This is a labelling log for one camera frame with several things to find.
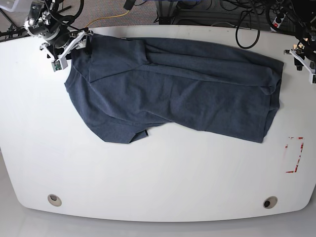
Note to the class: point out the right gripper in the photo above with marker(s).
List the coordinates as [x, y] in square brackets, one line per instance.
[65, 41]

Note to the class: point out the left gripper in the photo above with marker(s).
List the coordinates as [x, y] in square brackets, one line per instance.
[304, 52]

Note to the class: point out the blue T-shirt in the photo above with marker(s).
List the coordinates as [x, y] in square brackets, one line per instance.
[123, 87]

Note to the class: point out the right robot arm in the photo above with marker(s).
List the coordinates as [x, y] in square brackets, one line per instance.
[45, 21]

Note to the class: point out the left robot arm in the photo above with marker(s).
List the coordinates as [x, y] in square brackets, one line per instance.
[295, 18]

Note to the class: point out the white power strip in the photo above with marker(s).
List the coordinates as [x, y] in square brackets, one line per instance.
[279, 20]

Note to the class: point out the red tape rectangle marking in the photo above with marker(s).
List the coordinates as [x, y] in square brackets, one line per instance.
[292, 154]

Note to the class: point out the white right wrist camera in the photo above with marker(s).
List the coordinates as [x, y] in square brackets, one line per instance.
[59, 64]

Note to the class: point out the right table cable grommet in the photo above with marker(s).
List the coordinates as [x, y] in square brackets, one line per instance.
[270, 202]

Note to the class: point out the table cable grommet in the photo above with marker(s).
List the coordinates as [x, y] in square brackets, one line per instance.
[54, 200]
[270, 202]

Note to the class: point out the left table cable grommet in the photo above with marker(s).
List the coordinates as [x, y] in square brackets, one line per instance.
[54, 200]

